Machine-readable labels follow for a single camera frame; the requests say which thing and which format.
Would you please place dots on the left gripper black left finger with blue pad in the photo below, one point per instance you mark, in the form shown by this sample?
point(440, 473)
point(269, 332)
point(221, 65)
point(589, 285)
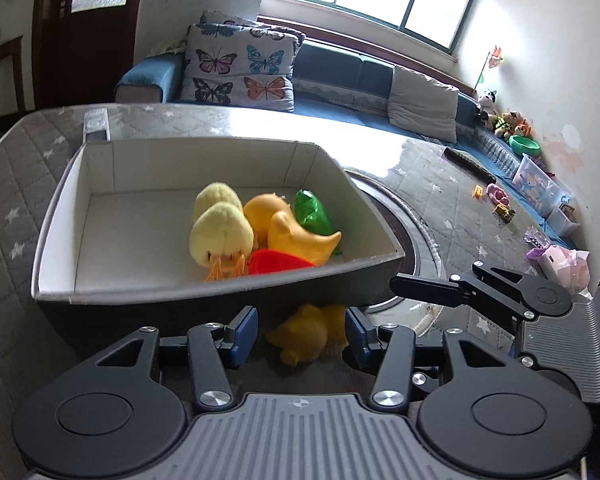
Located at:
point(110, 416)

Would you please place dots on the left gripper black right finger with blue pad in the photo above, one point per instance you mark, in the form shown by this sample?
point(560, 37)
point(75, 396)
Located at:
point(479, 411)

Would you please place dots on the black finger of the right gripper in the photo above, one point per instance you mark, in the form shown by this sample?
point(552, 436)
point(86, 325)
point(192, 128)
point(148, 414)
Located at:
point(497, 293)

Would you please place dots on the small orange rubber duck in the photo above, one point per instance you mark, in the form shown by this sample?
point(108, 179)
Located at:
point(309, 332)

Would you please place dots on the yellow plush chick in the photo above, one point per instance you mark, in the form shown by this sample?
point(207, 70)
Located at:
point(214, 193)
point(221, 240)

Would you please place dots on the red toy piece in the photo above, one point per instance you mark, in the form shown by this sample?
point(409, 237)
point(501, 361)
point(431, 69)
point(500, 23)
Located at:
point(268, 261)

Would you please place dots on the green toy pepper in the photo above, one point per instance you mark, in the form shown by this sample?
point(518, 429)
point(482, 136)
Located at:
point(312, 212)

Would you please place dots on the pink bag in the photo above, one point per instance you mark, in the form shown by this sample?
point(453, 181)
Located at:
point(566, 267)

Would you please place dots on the small toy truck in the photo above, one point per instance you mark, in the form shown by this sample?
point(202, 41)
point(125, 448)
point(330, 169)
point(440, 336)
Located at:
point(507, 214)

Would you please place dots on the clear plastic storage box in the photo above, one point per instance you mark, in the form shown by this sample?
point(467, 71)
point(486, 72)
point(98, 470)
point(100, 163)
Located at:
point(555, 204)

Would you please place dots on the pink toy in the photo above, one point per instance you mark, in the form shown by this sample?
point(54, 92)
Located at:
point(497, 195)

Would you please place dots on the grey star quilted mat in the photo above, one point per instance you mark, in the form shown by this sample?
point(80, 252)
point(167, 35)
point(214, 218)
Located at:
point(36, 150)

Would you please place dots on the green plastic bowl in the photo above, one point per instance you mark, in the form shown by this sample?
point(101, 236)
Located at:
point(523, 145)

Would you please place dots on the pile of plush toys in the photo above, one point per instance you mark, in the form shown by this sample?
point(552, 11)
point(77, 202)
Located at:
point(504, 126)

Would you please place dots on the white cardboard box dark outside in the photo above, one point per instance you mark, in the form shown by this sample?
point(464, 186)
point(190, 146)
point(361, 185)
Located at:
point(114, 240)

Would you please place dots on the grey white cushion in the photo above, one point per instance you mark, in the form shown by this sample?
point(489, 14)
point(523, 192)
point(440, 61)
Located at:
point(423, 105)

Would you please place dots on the silver remote control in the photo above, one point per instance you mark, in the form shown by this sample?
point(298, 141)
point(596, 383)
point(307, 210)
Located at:
point(96, 126)

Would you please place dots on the blue sofa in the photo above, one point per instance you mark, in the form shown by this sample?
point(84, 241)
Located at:
point(332, 83)

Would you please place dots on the butterfly print pillow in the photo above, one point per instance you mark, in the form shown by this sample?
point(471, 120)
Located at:
point(231, 61)

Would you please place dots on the dark wooden side table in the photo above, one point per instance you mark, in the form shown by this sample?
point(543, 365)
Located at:
point(11, 77)

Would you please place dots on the dark wooden door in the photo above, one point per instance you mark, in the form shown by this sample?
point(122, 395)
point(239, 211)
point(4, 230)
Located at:
point(80, 49)

